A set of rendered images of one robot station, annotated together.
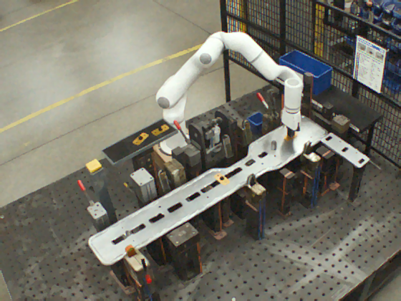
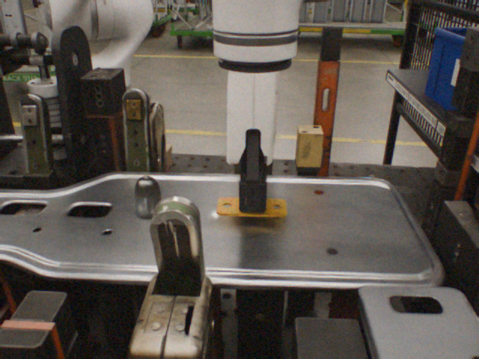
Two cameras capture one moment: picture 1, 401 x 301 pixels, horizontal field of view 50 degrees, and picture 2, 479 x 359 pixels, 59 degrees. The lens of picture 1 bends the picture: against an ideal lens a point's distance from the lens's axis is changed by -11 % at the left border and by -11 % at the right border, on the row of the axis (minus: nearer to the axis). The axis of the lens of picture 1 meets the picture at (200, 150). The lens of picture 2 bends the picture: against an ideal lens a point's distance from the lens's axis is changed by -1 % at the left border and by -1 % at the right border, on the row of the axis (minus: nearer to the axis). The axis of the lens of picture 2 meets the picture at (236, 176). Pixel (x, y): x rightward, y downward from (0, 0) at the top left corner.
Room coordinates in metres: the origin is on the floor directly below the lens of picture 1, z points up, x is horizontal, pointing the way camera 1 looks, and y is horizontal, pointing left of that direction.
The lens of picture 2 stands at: (1.49, -0.73, 1.28)
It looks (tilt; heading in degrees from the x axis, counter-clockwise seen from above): 27 degrees down; 36
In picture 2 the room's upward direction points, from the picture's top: straight up
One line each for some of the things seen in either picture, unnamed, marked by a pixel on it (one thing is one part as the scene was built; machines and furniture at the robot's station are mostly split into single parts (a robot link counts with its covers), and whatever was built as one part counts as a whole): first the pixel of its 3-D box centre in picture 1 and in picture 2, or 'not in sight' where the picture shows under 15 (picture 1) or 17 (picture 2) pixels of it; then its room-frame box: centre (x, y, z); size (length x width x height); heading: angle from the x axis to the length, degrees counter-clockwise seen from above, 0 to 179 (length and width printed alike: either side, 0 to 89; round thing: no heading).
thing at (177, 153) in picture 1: (181, 179); not in sight; (1.73, 0.11, 0.90); 0.05 x 0.05 x 0.40; 33
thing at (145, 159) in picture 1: (146, 175); not in sight; (1.76, 0.29, 0.92); 0.10 x 0.08 x 0.45; 123
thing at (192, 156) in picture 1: (193, 177); not in sight; (1.75, 0.05, 0.89); 0.13 x 0.11 x 0.38; 33
